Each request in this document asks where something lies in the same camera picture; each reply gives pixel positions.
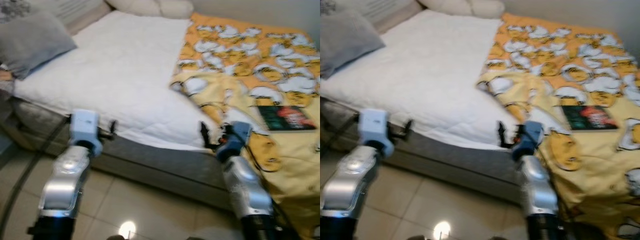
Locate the beige swirl print pillow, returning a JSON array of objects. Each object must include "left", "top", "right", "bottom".
[
  {"left": 340, "top": 0, "right": 423, "bottom": 31},
  {"left": 27, "top": 0, "right": 112, "bottom": 35}
]

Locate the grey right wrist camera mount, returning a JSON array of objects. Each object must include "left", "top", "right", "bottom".
[
  {"left": 216, "top": 121, "right": 254, "bottom": 162},
  {"left": 511, "top": 120, "right": 545, "bottom": 161}
]

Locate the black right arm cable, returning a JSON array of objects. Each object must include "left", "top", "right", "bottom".
[
  {"left": 234, "top": 134, "right": 301, "bottom": 240},
  {"left": 529, "top": 136, "right": 577, "bottom": 228}
]

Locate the dark red cover book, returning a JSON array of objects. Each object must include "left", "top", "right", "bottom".
[
  {"left": 256, "top": 104, "right": 318, "bottom": 133},
  {"left": 561, "top": 104, "right": 621, "bottom": 132}
]

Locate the plain grey pillow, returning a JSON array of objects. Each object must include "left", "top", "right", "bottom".
[
  {"left": 320, "top": 9, "right": 387, "bottom": 80},
  {"left": 0, "top": 11, "right": 78, "bottom": 81}
]

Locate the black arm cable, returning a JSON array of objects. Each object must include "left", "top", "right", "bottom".
[
  {"left": 0, "top": 116, "right": 72, "bottom": 236},
  {"left": 320, "top": 116, "right": 362, "bottom": 152},
  {"left": 234, "top": 134, "right": 301, "bottom": 240},
  {"left": 529, "top": 136, "right": 577, "bottom": 228}
]

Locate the white quilted mattress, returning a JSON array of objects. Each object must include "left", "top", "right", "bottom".
[
  {"left": 320, "top": 9, "right": 523, "bottom": 152},
  {"left": 12, "top": 10, "right": 226, "bottom": 152}
]

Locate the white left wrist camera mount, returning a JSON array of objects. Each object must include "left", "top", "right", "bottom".
[
  {"left": 69, "top": 109, "right": 104, "bottom": 157},
  {"left": 357, "top": 108, "right": 395, "bottom": 158}
]

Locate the cream plump pillow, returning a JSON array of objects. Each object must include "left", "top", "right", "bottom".
[
  {"left": 158, "top": 0, "right": 195, "bottom": 20},
  {"left": 105, "top": 0, "right": 162, "bottom": 17},
  {"left": 470, "top": 0, "right": 506, "bottom": 20},
  {"left": 417, "top": 0, "right": 473, "bottom": 17}
]

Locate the yellow cartoon print blanket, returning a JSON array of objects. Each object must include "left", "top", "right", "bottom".
[
  {"left": 476, "top": 12, "right": 640, "bottom": 238},
  {"left": 169, "top": 12, "right": 321, "bottom": 240}
]

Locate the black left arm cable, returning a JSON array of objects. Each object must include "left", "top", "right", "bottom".
[
  {"left": 0, "top": 116, "right": 72, "bottom": 236},
  {"left": 320, "top": 116, "right": 362, "bottom": 152}
]

